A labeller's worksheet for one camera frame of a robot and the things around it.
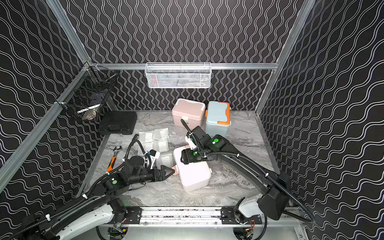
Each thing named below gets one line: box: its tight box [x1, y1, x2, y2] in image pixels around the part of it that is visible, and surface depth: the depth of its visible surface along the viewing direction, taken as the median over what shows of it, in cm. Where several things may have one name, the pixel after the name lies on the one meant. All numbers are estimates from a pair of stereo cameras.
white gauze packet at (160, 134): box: [153, 127, 170, 141], surface depth 108 cm
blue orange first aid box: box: [205, 101, 231, 137], surface depth 99 cm
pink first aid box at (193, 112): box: [172, 98, 206, 131], surface depth 105 cm
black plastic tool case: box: [98, 111, 138, 135], surface depth 106 cm
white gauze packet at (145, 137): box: [138, 131, 153, 143], surface depth 108 cm
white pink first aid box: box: [172, 147, 213, 193], surface depth 76 cm
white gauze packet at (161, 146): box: [152, 139, 170, 153], surface depth 102 cm
